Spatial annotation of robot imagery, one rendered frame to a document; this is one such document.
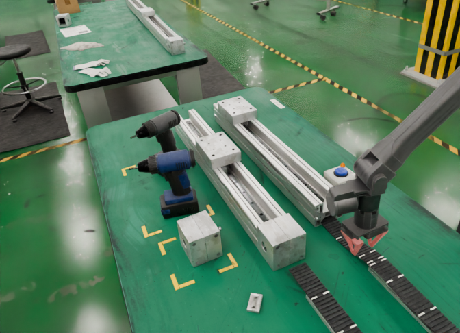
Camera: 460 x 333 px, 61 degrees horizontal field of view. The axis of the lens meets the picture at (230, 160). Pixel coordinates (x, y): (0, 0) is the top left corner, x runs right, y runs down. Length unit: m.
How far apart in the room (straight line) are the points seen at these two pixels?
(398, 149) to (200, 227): 0.54
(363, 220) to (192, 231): 0.44
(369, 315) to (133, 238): 0.69
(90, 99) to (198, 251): 1.75
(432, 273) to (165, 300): 0.69
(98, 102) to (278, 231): 1.85
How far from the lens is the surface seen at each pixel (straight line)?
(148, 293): 1.10
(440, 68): 4.26
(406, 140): 0.95
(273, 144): 1.46
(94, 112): 2.70
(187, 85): 2.75
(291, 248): 1.07
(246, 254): 1.14
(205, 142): 1.40
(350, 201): 0.98
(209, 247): 1.10
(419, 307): 1.04
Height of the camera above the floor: 1.61
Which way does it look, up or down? 33 degrees down
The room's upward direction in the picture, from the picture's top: 5 degrees counter-clockwise
